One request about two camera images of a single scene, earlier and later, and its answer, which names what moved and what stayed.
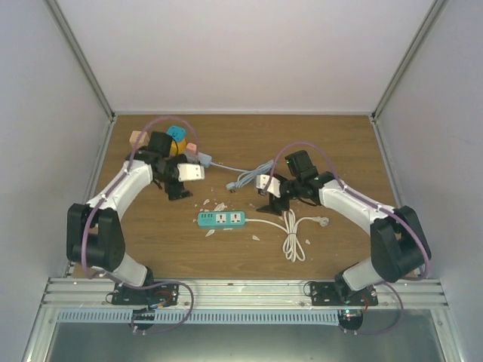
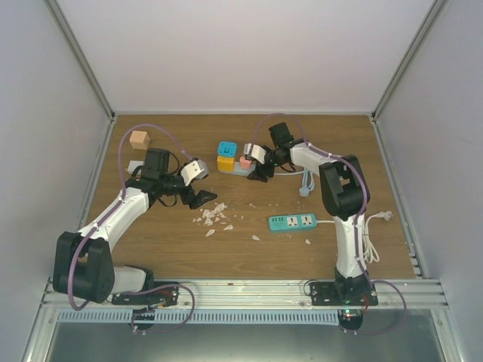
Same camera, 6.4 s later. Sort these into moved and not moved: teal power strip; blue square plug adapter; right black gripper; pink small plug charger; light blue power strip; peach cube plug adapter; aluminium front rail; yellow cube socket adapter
Moved: blue square plug adapter; light blue power strip; pink small plug charger; teal power strip; right black gripper; yellow cube socket adapter
Not moved: peach cube plug adapter; aluminium front rail
